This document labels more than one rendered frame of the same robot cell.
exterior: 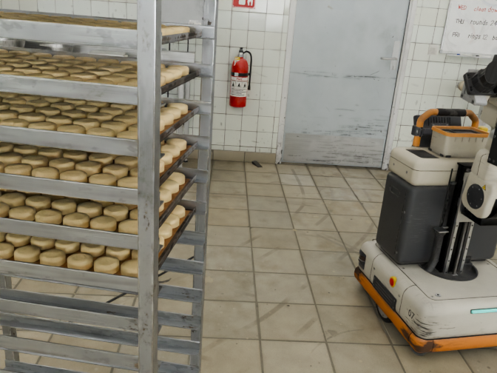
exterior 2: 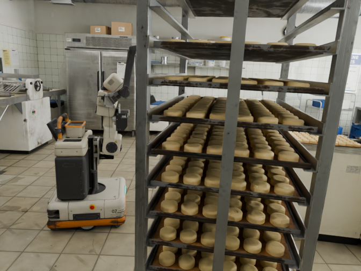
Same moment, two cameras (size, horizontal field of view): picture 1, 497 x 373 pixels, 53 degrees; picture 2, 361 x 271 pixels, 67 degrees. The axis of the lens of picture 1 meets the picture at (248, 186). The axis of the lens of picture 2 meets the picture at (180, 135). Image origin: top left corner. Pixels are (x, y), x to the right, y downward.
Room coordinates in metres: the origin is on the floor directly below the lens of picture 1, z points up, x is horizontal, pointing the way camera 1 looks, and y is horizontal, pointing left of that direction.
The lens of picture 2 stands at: (1.18, 1.42, 1.44)
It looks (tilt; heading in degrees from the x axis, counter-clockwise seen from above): 13 degrees down; 273
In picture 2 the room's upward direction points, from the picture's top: 3 degrees clockwise
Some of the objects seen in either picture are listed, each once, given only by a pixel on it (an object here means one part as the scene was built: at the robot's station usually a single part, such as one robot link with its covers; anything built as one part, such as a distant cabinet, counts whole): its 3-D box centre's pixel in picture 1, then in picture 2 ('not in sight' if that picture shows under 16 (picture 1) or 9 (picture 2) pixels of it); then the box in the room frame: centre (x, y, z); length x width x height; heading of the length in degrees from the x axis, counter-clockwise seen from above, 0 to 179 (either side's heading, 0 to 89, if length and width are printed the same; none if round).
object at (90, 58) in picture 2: not in sight; (106, 86); (3.11, -4.43, 1.02); 1.40 x 0.90 x 2.05; 3
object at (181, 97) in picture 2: (83, 21); (175, 102); (1.26, 0.43, 1.32); 0.64 x 0.03 x 0.03; 84
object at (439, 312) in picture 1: (441, 288); (91, 199); (2.15, -0.99, 0.16); 0.67 x 0.64 x 0.25; 14
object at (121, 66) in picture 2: not in sight; (122, 70); (2.66, -4.03, 1.39); 0.22 x 0.03 x 0.31; 3
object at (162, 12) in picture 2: not in sight; (179, 24); (1.26, 0.43, 1.59); 0.64 x 0.03 x 0.03; 84
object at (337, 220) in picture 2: not in sight; (318, 187); (0.01, -0.96, 0.45); 0.70 x 0.34 x 0.90; 175
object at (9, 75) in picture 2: not in sight; (17, 76); (4.11, -2.97, 1.23); 0.58 x 0.19 x 0.07; 3
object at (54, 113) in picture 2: not in sight; (52, 114); (4.42, -4.54, 0.33); 0.54 x 0.53 x 0.66; 3
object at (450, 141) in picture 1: (458, 141); (76, 129); (2.26, -0.96, 0.87); 0.23 x 0.15 x 0.11; 104
